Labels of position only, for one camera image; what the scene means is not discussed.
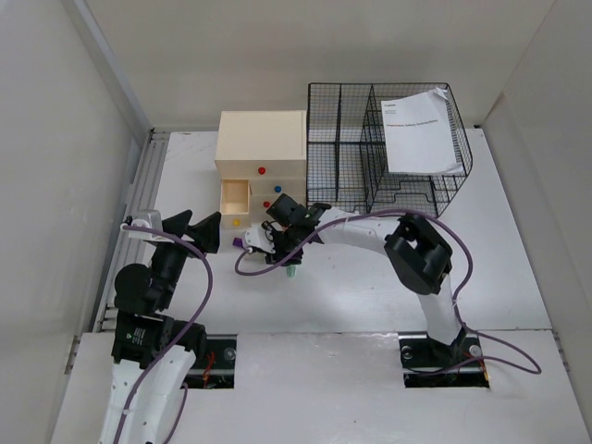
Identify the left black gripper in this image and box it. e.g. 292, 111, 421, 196
150, 208, 219, 308

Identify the white instruction booklet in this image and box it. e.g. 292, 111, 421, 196
381, 87, 463, 176

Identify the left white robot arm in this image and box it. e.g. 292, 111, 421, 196
99, 210, 221, 443

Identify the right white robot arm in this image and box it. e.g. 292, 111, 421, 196
266, 194, 466, 366

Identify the green highlighter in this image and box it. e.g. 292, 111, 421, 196
286, 265, 297, 278

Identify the beige wooden drawer cabinet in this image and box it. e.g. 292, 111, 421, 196
215, 110, 307, 204

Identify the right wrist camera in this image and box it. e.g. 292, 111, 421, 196
242, 226, 275, 253

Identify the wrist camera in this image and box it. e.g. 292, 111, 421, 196
242, 226, 275, 253
120, 209, 162, 241

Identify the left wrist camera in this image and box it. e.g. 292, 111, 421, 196
120, 209, 162, 241

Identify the aluminium rail left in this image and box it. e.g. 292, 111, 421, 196
89, 129, 170, 333

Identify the black wire mesh organizer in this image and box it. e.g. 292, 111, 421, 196
306, 82, 473, 216

